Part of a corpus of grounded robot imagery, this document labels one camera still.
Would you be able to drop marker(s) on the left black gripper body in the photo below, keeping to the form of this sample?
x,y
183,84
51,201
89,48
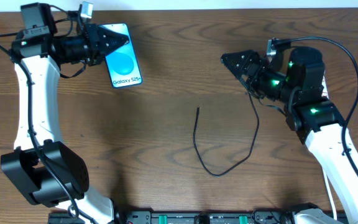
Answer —
x,y
92,43

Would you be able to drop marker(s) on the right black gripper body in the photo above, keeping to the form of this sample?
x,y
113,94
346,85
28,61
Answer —
x,y
257,72

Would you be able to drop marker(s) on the blue Galaxy smartphone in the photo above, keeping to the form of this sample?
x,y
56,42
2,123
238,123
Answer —
x,y
122,64

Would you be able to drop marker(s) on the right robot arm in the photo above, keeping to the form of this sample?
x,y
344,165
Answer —
x,y
308,112

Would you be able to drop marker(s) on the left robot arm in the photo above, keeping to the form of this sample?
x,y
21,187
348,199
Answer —
x,y
41,167

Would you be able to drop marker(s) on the white power strip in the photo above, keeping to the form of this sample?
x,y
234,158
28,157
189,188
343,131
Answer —
x,y
325,90

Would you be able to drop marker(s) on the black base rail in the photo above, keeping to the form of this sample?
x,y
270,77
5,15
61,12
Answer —
x,y
263,217

